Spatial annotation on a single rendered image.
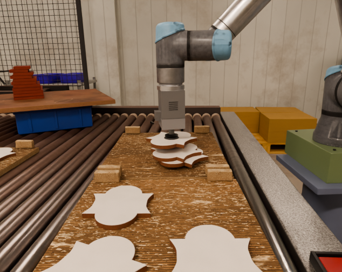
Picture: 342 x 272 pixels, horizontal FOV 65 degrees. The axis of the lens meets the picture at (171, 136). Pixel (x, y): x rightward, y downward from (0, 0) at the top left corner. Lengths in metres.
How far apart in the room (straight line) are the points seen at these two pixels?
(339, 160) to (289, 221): 0.34
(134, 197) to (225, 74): 3.90
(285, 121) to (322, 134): 2.71
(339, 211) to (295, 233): 0.45
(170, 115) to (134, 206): 0.28
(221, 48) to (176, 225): 0.43
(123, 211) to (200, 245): 0.16
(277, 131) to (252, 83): 1.15
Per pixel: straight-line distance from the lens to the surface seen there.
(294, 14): 4.73
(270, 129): 3.61
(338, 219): 1.01
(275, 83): 4.64
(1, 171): 0.86
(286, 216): 0.60
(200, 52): 0.70
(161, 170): 0.71
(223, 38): 0.71
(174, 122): 0.72
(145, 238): 0.48
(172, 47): 0.70
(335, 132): 0.93
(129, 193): 0.59
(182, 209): 0.55
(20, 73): 1.42
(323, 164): 0.90
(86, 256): 0.44
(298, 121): 3.70
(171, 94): 0.71
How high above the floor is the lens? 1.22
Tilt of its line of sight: 16 degrees down
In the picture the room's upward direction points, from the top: 1 degrees counter-clockwise
